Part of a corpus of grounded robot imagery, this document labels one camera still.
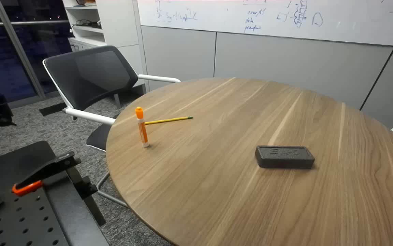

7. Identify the white wall whiteboard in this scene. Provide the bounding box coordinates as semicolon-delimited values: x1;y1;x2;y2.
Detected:
137;0;393;49

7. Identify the black mesh office chair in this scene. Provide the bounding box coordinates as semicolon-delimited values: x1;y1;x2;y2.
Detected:
41;43;182;209

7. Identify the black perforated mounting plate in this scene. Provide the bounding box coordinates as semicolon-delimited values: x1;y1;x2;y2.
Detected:
0;139;112;246

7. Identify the black whiteboard eraser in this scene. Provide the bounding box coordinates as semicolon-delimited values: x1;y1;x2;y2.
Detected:
254;144;317;170

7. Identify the yellow pencil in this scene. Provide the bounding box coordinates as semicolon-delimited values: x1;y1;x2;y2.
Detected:
144;114;196;127

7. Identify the white shelving unit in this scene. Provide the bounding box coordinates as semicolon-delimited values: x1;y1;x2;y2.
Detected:
62;0;149;87

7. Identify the orange and white marker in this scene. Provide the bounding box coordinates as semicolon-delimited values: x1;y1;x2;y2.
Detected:
134;105;152;149

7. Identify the black clamp with orange handle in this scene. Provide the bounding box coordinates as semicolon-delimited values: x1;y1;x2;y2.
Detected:
11;151;108;226

